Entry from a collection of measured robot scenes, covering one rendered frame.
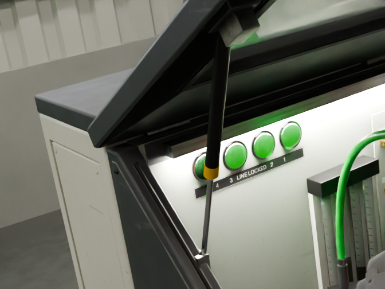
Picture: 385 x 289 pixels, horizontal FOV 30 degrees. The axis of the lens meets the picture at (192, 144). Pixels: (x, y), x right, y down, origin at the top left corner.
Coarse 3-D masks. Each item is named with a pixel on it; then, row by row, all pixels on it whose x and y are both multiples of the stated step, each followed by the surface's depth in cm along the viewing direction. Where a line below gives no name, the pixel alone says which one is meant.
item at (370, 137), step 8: (368, 136) 111; (376, 136) 109; (384, 136) 108; (360, 144) 113; (352, 152) 115; (352, 160) 116; (344, 168) 118; (344, 176) 118; (344, 184) 119; (344, 192) 121; (336, 200) 122; (336, 208) 122; (336, 216) 123; (336, 224) 124; (336, 232) 124; (336, 240) 125; (344, 248) 125; (344, 256) 126; (344, 264) 126
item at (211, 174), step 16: (224, 48) 78; (224, 64) 79; (224, 80) 81; (224, 96) 83; (208, 128) 86; (208, 144) 87; (208, 160) 89; (208, 176) 90; (208, 192) 93; (208, 208) 95; (208, 224) 97; (208, 256) 101
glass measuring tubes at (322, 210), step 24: (336, 168) 132; (360, 168) 131; (312, 192) 129; (336, 192) 130; (360, 192) 136; (312, 216) 131; (360, 216) 134; (360, 240) 135; (336, 264) 133; (360, 264) 137
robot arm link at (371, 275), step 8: (376, 256) 48; (384, 256) 46; (368, 264) 47; (376, 264) 46; (384, 264) 46; (368, 272) 46; (376, 272) 46; (384, 272) 45; (368, 280) 45; (376, 280) 45; (384, 280) 44; (368, 288) 45; (376, 288) 44; (384, 288) 43
